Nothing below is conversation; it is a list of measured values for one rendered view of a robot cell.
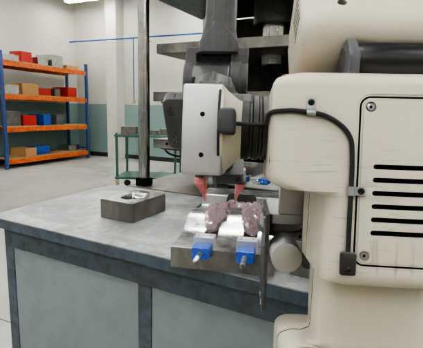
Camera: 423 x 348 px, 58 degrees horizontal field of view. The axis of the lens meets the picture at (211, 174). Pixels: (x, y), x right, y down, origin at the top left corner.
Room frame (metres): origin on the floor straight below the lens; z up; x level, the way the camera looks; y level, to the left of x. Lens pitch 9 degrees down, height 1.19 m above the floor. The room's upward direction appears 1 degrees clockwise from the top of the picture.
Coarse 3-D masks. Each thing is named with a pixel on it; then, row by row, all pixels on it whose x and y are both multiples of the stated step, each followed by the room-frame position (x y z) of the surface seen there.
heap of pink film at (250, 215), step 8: (232, 200) 1.25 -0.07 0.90; (208, 208) 1.10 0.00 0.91; (216, 208) 1.09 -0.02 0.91; (224, 208) 1.10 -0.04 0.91; (232, 208) 1.19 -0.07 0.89; (240, 208) 1.20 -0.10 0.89; (248, 208) 1.10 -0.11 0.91; (256, 208) 1.09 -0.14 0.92; (208, 216) 1.07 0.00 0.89; (216, 216) 1.06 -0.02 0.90; (224, 216) 1.07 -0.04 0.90; (248, 216) 1.05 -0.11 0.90; (256, 216) 1.05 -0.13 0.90; (208, 224) 1.04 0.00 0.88; (216, 224) 1.04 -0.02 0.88; (248, 224) 1.03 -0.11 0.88; (256, 224) 1.03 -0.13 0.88; (208, 232) 1.02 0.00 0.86; (248, 232) 1.01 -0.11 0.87; (256, 232) 1.01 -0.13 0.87
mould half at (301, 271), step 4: (296, 236) 0.92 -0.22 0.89; (296, 240) 0.88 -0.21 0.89; (300, 240) 0.88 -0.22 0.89; (300, 244) 0.88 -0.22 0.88; (300, 248) 0.88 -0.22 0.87; (300, 264) 0.88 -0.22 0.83; (300, 268) 0.88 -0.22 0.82; (304, 268) 0.87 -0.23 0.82; (292, 272) 0.89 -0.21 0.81; (296, 272) 0.88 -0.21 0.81; (300, 272) 0.88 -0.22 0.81; (304, 272) 0.87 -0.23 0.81; (308, 272) 0.87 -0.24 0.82; (300, 276) 0.88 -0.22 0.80; (304, 276) 0.87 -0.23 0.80; (308, 276) 0.87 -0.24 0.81
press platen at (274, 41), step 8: (240, 40) 1.88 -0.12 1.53; (248, 40) 1.86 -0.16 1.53; (256, 40) 1.84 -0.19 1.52; (264, 40) 1.82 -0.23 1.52; (272, 40) 1.81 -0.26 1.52; (280, 40) 1.79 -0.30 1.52; (288, 40) 1.77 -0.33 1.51; (160, 48) 2.09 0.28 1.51; (168, 48) 2.07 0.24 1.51; (176, 48) 2.05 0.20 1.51; (184, 48) 2.02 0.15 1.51; (256, 48) 1.87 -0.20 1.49; (264, 48) 1.86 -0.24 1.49; (272, 48) 1.85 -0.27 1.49; (280, 48) 1.85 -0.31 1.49; (168, 56) 2.19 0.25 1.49; (176, 56) 2.19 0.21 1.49; (184, 56) 2.18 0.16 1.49; (248, 56) 2.12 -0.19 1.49; (256, 56) 2.11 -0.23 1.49; (248, 64) 2.48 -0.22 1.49; (256, 64) 2.47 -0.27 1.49
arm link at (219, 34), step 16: (208, 0) 0.63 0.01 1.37; (224, 0) 0.63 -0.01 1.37; (208, 16) 0.63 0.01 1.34; (224, 16) 0.63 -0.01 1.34; (208, 32) 0.62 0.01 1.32; (224, 32) 0.62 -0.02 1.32; (192, 48) 0.63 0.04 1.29; (208, 48) 0.62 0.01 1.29; (224, 48) 0.62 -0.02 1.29; (240, 48) 0.62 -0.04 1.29; (192, 64) 0.62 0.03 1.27; (240, 64) 0.61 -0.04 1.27; (240, 80) 0.60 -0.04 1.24
